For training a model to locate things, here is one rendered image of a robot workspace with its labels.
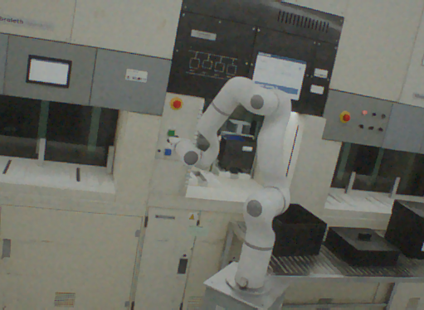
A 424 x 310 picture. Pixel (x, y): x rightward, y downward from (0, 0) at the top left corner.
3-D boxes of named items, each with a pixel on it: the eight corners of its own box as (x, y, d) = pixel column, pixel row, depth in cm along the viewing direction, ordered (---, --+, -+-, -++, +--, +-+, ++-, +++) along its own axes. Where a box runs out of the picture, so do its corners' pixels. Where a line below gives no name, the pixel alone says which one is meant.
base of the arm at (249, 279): (260, 301, 179) (270, 259, 174) (217, 283, 187) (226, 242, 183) (277, 283, 195) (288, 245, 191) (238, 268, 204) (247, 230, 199)
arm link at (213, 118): (243, 113, 198) (204, 164, 212) (212, 96, 192) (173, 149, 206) (246, 125, 190) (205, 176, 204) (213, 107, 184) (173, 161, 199)
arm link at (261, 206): (278, 245, 189) (292, 191, 183) (256, 258, 173) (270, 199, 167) (252, 234, 195) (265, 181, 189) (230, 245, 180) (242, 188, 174)
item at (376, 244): (352, 268, 224) (359, 244, 220) (322, 242, 250) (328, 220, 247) (397, 268, 233) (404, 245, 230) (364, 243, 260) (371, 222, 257)
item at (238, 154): (216, 171, 295) (226, 123, 287) (208, 162, 313) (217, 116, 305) (252, 176, 302) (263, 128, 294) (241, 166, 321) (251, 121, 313)
